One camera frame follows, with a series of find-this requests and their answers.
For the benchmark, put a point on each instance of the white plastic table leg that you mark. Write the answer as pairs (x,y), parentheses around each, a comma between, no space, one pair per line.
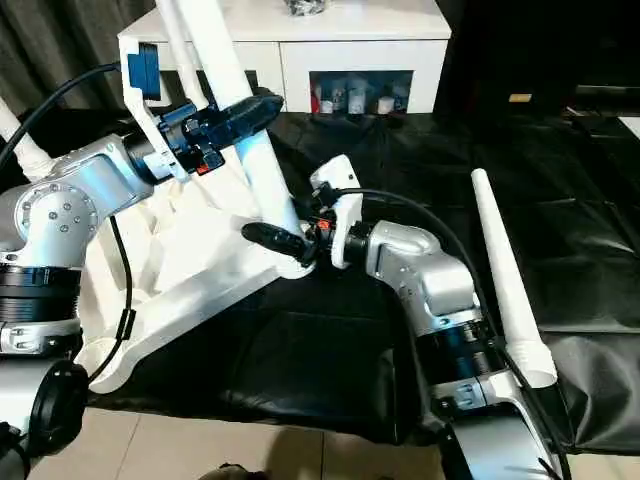
(505,260)
(265,180)
(180,50)
(25,145)

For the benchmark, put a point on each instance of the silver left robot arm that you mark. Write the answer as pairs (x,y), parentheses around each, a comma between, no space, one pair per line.
(65,210)

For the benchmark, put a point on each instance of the white cabinet with glass doors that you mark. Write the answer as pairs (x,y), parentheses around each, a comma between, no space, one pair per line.
(350,45)

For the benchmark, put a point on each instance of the black work mat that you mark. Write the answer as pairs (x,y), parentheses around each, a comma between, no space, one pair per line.
(325,350)

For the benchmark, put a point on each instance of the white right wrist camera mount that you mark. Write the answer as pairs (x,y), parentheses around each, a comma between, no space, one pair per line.
(340,175)

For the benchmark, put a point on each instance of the small yellow label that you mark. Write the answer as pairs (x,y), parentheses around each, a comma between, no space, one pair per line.
(520,97)

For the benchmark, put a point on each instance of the grey curtain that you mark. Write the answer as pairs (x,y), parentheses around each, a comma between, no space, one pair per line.
(50,50)

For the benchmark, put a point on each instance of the black tangled bundle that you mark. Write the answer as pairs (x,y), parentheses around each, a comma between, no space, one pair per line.
(305,6)

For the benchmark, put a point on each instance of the white plastic table top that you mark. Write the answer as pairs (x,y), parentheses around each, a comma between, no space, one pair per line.
(200,280)

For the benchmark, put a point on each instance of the white flat board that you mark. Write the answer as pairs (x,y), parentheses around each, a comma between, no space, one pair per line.
(630,122)

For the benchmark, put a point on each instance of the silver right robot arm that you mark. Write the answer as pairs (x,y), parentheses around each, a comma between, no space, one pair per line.
(430,285)

